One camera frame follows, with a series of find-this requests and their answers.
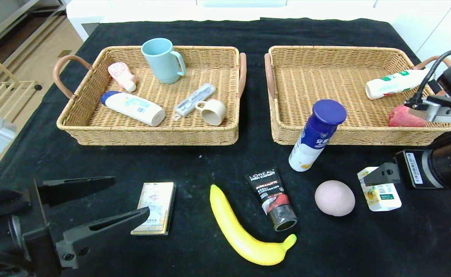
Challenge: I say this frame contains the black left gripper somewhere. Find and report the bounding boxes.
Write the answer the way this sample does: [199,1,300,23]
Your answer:
[6,175,150,277]

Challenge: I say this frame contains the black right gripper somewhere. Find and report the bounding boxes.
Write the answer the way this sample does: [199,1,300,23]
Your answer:
[363,141,451,189]

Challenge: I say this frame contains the small white drink carton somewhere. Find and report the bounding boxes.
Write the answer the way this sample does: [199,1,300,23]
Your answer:
[357,167,402,212]

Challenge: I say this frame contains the pale pink egg-shaped ball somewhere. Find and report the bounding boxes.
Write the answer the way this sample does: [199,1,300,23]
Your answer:
[315,180,356,217]

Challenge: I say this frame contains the white bottle dark blue cap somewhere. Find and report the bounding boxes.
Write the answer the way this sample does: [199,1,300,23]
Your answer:
[289,99,347,172]

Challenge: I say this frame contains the red peach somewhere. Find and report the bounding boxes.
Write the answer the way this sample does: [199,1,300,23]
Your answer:
[388,105,428,128]

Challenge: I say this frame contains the gold playing card box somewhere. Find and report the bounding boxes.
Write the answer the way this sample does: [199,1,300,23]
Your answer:
[131,182,177,236]

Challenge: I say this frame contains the white drink bottle green label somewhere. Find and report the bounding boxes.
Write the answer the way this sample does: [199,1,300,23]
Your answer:
[365,68,431,100]

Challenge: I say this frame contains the white lotion bottle blue cap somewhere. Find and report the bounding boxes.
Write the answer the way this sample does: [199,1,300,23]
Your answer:
[100,90,166,127]

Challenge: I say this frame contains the black face wash tube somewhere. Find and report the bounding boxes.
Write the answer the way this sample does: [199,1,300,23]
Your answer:
[245,166,298,232]

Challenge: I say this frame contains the black table cloth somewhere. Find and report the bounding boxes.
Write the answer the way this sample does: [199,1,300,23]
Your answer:
[0,17,451,277]

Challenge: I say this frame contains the beige metal rack with wheels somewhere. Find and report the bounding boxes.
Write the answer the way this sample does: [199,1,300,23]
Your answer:
[0,43,43,116]

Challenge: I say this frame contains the small pink bottle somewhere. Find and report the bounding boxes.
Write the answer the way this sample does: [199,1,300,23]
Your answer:
[108,62,138,93]

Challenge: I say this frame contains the yellow banana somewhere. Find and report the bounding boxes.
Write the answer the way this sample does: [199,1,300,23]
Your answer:
[210,184,298,266]

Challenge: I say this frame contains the grey toothbrush travel case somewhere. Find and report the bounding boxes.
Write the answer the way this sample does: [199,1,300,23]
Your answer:
[173,83,216,120]

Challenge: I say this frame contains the small beige cup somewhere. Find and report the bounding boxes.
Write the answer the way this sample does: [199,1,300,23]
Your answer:
[195,99,227,126]

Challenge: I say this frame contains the light blue mug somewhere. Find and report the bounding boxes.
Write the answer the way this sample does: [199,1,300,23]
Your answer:
[141,38,186,85]

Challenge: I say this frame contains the grey metal shelf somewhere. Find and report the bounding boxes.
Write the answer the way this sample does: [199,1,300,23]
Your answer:
[0,0,68,58]

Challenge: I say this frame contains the woven wicker basket pink handles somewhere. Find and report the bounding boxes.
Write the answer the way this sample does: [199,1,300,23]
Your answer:
[53,46,247,146]
[264,45,451,146]

